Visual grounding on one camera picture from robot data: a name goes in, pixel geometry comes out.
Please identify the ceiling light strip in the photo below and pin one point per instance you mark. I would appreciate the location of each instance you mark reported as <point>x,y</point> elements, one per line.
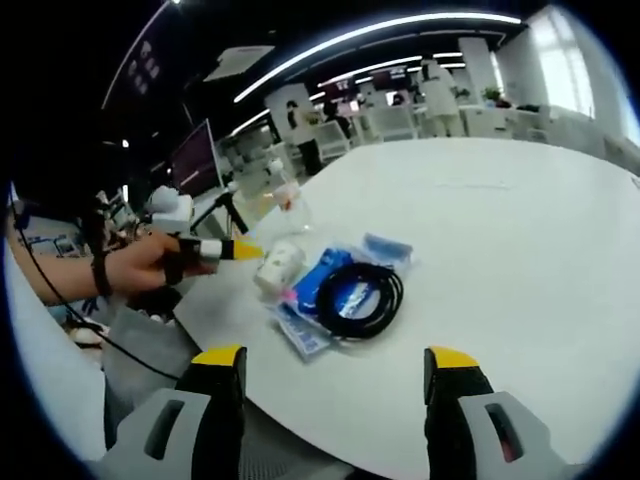
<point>375,30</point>

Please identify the white office chair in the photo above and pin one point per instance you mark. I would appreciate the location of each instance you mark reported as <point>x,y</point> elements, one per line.
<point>334,142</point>
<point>395,125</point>

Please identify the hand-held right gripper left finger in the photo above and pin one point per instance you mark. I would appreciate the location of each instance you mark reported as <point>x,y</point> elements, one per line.
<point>185,430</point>

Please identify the black wristband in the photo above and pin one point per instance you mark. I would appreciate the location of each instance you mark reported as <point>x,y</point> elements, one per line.
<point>102,275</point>

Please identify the black display stand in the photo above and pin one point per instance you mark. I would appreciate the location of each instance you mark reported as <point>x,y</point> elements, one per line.
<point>235,215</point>

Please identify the window with white blinds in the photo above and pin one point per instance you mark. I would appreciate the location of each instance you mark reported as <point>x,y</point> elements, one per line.
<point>560,65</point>

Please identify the white paper cup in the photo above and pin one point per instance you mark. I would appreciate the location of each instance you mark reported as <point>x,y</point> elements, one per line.
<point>280,265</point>

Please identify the green potted plant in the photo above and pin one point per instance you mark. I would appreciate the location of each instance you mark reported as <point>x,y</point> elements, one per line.
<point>491,95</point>

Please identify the clear plastic water bottle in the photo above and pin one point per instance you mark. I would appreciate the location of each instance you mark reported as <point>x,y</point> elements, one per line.
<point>292,200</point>

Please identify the white table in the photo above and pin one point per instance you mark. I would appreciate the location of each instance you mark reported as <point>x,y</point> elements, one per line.
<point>500,225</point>

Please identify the large blue wipes packet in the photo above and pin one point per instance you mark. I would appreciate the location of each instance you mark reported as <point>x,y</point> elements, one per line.
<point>385,245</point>

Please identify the large dark display screen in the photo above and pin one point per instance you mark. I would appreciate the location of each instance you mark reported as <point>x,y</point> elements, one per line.
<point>195,160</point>

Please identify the person's left hand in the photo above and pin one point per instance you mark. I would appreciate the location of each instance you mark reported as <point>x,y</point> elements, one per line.
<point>140,265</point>

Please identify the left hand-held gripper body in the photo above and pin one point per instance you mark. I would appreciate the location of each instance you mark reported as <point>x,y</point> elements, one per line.
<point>170,210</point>

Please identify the small blue tissue pack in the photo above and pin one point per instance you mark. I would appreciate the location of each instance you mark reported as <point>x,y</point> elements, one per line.
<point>320,270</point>

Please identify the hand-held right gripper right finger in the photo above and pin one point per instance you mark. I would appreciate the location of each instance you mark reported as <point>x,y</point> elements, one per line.
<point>460,410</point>

